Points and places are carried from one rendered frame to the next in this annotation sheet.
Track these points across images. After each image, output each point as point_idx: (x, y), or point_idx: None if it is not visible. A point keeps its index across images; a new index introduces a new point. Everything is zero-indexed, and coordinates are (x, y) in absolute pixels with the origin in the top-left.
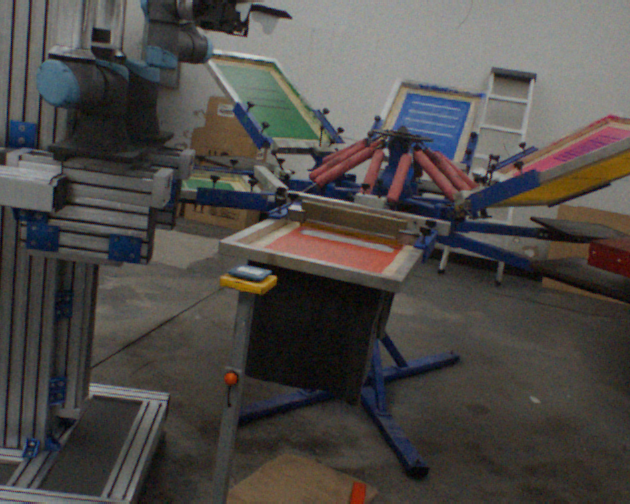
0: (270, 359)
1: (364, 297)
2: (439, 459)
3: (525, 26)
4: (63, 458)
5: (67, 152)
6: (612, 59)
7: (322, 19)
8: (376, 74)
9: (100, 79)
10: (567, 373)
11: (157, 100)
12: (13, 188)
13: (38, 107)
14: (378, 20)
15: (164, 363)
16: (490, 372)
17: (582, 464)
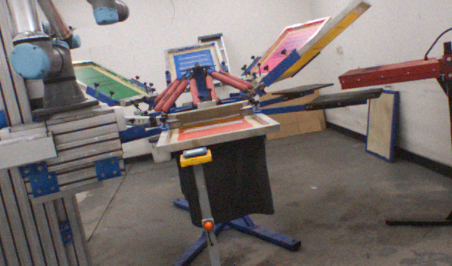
0: (210, 210)
1: (255, 145)
2: (298, 236)
3: (206, 11)
4: None
5: (49, 111)
6: (255, 14)
7: (93, 41)
8: (137, 61)
9: (56, 52)
10: (315, 170)
11: None
12: (21, 149)
13: (1, 97)
14: (126, 32)
15: (106, 261)
16: (281, 185)
17: (362, 205)
